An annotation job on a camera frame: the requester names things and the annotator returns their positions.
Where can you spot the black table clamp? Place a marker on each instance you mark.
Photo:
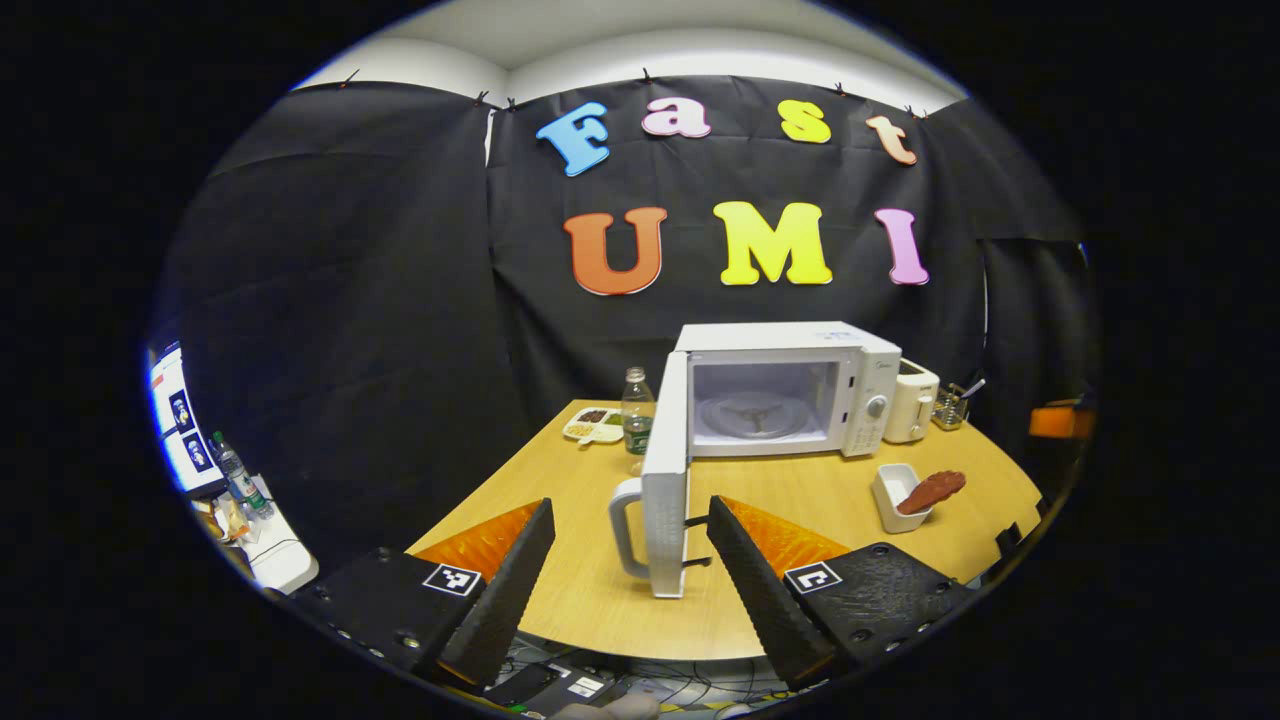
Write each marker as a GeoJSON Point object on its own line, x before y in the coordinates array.
{"type": "Point", "coordinates": [1010, 540]}

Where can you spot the clear bottle with green label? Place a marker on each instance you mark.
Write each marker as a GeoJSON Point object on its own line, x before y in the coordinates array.
{"type": "Point", "coordinates": [637, 425]}

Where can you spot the computer monitor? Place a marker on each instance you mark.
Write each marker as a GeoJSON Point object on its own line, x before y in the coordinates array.
{"type": "Point", "coordinates": [180, 420]}

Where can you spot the white toaster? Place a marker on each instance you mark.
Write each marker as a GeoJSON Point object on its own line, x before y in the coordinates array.
{"type": "Point", "coordinates": [910, 400]}

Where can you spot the white microwave oven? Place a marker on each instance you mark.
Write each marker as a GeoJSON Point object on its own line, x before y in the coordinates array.
{"type": "Point", "coordinates": [780, 338]}

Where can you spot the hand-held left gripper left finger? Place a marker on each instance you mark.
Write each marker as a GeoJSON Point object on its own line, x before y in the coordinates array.
{"type": "Point", "coordinates": [500, 600]}

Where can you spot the glass turntable plate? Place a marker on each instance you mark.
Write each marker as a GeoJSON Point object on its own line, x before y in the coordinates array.
{"type": "Point", "coordinates": [755, 415]}

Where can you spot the white rectangular tray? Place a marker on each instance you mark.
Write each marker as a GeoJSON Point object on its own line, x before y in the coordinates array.
{"type": "Point", "coordinates": [888, 495]}

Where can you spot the black backdrop cloth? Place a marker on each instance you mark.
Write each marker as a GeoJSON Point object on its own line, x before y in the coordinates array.
{"type": "Point", "coordinates": [400, 300]}

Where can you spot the orange object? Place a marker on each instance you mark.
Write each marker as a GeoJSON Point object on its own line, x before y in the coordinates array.
{"type": "Point", "coordinates": [1058, 421]}

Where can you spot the divided white snack plate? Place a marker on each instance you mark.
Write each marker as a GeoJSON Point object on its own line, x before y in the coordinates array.
{"type": "Point", "coordinates": [592, 428]}

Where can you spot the brown meat piece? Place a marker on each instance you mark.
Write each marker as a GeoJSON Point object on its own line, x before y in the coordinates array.
{"type": "Point", "coordinates": [935, 490]}

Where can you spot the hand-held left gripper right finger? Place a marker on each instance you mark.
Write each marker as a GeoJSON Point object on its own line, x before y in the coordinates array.
{"type": "Point", "coordinates": [760, 600]}

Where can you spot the clear plastic water bottle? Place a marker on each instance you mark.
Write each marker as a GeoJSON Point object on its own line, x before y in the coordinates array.
{"type": "Point", "coordinates": [240, 480]}

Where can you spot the black electronic device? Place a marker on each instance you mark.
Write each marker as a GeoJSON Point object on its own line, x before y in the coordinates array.
{"type": "Point", "coordinates": [540, 688]}

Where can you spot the white side table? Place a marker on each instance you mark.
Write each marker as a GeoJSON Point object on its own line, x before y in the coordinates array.
{"type": "Point", "coordinates": [285, 565]}

